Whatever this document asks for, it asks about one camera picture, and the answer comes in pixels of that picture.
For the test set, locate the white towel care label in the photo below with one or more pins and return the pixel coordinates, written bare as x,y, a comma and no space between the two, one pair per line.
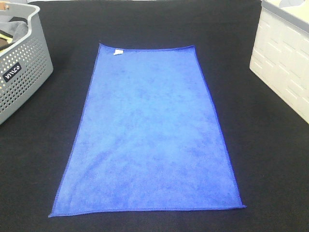
118,52

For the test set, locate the yellow cloth in basket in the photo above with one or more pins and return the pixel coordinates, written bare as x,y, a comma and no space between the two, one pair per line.
4,39

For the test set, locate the blue microfibre towel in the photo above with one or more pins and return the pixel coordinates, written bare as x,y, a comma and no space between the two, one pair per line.
149,139

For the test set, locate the grey perforated plastic basket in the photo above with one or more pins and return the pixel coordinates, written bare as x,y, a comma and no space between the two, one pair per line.
25,65

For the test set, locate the white slotted plastic basket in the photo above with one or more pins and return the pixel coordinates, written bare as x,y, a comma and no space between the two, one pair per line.
280,56

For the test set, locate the grey cloth in basket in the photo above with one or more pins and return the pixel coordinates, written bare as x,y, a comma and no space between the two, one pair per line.
14,30

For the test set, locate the black table cloth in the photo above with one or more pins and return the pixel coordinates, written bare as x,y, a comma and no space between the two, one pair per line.
268,143

